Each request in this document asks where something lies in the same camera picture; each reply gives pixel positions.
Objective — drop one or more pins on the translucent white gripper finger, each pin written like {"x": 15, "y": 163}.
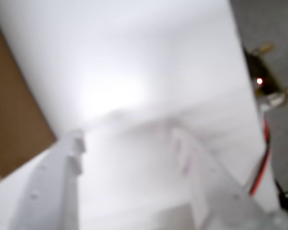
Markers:
{"x": 218, "y": 198}

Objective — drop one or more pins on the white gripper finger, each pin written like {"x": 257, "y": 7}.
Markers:
{"x": 52, "y": 191}

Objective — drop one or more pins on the brown cardboard box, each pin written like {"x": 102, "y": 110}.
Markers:
{"x": 14, "y": 119}

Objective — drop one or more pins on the circuit board with red LED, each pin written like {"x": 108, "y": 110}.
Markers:
{"x": 264, "y": 72}

